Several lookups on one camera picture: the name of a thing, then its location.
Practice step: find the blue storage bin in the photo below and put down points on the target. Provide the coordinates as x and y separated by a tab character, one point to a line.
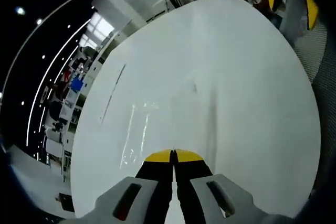
77	84

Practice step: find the black chair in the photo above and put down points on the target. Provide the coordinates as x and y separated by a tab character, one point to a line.
67	202

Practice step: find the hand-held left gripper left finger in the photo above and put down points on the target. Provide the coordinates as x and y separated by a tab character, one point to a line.
126	203

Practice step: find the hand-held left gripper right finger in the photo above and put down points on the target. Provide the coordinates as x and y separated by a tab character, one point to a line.
210	197

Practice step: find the grey mesh chair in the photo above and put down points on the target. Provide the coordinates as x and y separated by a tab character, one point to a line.
312	51

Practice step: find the clear resealable bag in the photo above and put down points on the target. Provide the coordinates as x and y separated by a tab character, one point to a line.
147	129

